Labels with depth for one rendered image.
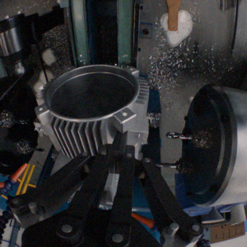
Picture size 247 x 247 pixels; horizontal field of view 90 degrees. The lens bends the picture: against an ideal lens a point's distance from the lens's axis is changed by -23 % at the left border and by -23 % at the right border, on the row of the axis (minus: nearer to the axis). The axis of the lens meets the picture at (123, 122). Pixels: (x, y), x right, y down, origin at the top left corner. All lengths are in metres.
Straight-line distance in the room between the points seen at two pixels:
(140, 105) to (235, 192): 0.21
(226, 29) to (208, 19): 0.06
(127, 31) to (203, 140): 0.24
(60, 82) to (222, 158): 0.31
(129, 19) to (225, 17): 0.28
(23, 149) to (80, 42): 0.28
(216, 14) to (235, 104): 0.28
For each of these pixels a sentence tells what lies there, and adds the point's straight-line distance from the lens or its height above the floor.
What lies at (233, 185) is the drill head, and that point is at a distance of 0.26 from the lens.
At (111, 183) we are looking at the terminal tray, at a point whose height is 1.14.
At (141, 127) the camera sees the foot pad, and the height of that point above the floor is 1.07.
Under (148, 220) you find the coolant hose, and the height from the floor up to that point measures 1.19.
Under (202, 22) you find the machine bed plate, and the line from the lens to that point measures 0.46.
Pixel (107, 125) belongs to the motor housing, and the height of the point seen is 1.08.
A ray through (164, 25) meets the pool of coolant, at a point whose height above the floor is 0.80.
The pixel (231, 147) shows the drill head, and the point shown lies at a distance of 0.23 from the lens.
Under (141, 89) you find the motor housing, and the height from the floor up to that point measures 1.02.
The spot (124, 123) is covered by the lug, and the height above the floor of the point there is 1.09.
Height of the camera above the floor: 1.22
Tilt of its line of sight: 43 degrees down
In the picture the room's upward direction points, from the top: 172 degrees counter-clockwise
